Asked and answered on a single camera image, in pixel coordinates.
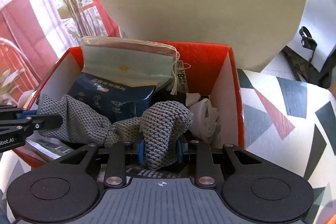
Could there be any blue white packaged cloth bag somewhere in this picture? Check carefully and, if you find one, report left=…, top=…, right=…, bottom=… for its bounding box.
left=68, top=36, right=179, bottom=123

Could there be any red cardboard box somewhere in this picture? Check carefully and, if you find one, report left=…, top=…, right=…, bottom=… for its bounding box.
left=12, top=41, right=247, bottom=169

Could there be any exercise bike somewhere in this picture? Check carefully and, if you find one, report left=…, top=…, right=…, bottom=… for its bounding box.
left=282, top=0, right=335, bottom=89

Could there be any printed backdrop curtain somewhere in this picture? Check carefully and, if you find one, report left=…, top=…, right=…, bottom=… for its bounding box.
left=1, top=0, right=120, bottom=106

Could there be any grey knitted cloth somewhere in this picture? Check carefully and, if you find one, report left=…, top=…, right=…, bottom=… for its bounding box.
left=37, top=94, right=193, bottom=170

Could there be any potted green plant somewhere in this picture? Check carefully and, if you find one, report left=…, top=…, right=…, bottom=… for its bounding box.
left=0, top=69, right=25, bottom=106

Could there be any white sock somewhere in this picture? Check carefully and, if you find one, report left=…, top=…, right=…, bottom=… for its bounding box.
left=189, top=98, right=221, bottom=144

